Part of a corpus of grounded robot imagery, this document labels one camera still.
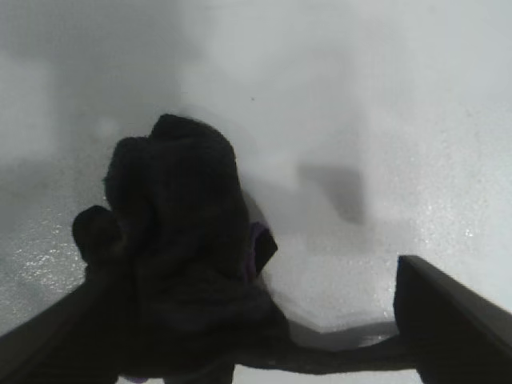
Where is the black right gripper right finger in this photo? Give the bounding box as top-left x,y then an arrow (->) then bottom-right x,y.
393,254 -> 512,384

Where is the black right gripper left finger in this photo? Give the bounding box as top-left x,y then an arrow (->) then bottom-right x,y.
0,259 -> 140,384

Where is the black cloth with strap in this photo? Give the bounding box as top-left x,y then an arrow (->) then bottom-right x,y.
71,114 -> 405,384

